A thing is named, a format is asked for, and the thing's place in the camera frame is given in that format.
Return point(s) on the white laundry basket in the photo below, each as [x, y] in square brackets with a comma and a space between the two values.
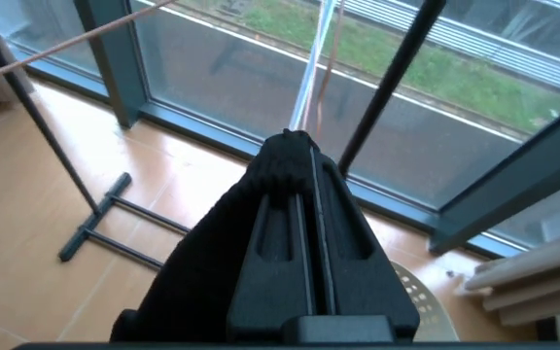
[426, 301]

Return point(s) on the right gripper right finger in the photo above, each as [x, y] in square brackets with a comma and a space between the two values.
[377, 291]

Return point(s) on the window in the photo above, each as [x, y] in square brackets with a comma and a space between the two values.
[236, 73]

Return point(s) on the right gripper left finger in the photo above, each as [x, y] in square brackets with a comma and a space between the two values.
[255, 291]

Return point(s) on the black clothes rack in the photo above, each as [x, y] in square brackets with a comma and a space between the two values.
[392, 73]

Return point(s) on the beige curtain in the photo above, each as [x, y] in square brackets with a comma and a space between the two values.
[533, 282]

